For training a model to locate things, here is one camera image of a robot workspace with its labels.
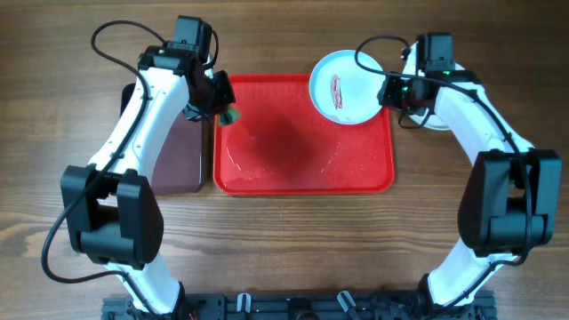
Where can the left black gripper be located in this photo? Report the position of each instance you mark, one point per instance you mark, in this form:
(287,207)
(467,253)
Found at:
(197,111)

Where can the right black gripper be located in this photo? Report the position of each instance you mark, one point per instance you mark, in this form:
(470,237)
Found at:
(392,97)

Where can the white stained plate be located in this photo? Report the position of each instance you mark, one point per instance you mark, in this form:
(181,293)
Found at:
(428,120)

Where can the green yellow sponge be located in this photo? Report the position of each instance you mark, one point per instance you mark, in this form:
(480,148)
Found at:
(229,116)

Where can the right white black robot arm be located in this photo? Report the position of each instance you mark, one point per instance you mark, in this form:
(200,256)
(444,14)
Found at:
(509,205)

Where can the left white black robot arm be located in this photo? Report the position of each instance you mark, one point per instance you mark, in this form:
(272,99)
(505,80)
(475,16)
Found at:
(110,209)

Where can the black tray brown inside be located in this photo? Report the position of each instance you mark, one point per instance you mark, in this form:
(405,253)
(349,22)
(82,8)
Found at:
(166,147)

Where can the red plastic tray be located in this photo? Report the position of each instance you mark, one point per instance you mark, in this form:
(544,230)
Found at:
(281,144)

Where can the light blue plate top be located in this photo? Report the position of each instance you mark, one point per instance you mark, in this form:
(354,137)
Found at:
(343,92)

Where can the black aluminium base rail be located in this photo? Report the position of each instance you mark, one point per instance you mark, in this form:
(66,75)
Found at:
(381,305)

